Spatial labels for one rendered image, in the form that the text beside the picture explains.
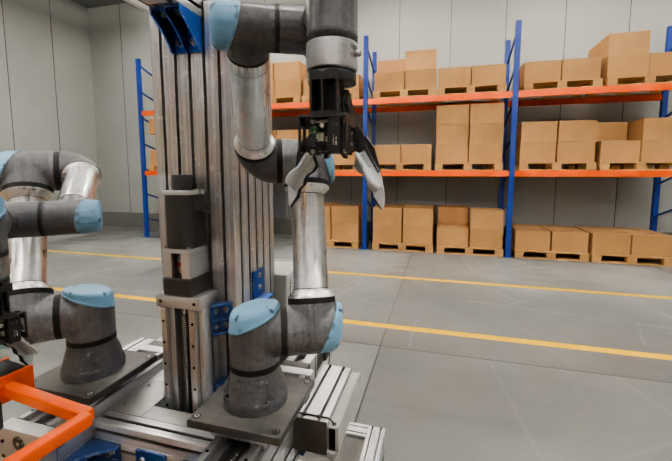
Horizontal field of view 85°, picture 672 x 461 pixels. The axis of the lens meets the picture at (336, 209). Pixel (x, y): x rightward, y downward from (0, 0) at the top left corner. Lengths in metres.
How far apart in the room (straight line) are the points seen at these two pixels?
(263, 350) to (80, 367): 0.52
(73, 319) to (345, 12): 0.97
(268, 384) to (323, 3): 0.76
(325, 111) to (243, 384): 0.64
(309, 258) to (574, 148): 7.05
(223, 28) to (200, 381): 0.87
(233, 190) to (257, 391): 0.50
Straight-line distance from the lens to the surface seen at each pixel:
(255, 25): 0.65
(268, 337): 0.88
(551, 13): 9.45
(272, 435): 0.90
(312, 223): 0.90
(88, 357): 1.21
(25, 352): 1.01
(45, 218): 0.96
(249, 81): 0.72
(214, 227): 1.07
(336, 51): 0.55
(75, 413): 0.80
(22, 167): 1.32
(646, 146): 8.09
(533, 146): 7.54
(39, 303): 1.20
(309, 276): 0.89
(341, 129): 0.52
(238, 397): 0.94
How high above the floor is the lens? 1.58
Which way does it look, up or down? 6 degrees down
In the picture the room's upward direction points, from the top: straight up
